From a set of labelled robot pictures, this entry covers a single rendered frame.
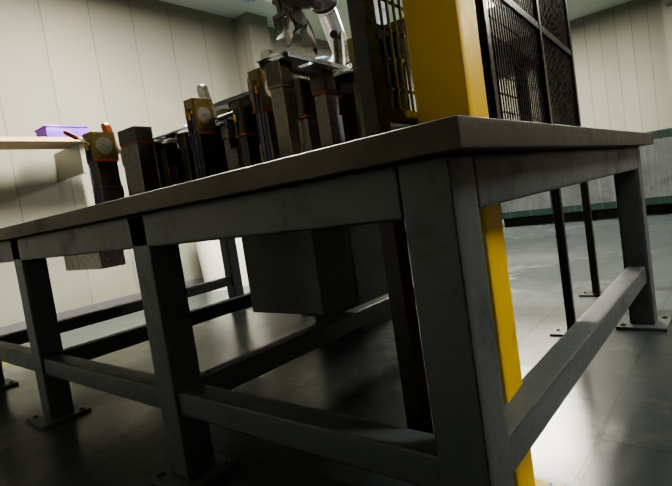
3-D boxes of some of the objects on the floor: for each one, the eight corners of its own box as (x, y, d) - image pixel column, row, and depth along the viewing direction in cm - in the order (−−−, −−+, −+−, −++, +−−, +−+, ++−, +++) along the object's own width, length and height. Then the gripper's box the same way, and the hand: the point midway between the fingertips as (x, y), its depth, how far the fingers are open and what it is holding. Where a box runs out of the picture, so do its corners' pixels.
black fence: (388, 554, 85) (247, -396, 76) (582, 292, 244) (545, -26, 234) (465, 581, 77) (318, -481, 68) (614, 291, 236) (577, -38, 226)
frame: (-32, 392, 227) (-60, 252, 223) (240, 305, 350) (225, 213, 345) (530, 671, 62) (462, 148, 58) (672, 319, 184) (653, 144, 180)
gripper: (294, 7, 171) (307, 63, 171) (253, -7, 155) (268, 54, 155) (312, -4, 166) (326, 53, 166) (273, -21, 150) (288, 43, 150)
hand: (304, 50), depth 158 cm, fingers open, 14 cm apart
